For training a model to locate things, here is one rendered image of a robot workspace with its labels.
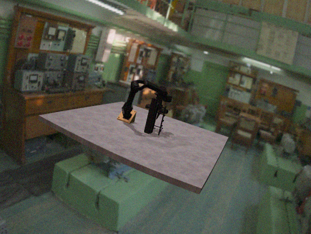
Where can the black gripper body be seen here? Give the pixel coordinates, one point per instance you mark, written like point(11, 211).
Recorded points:
point(159, 109)

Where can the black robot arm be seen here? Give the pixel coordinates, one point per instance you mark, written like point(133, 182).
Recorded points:
point(161, 94)

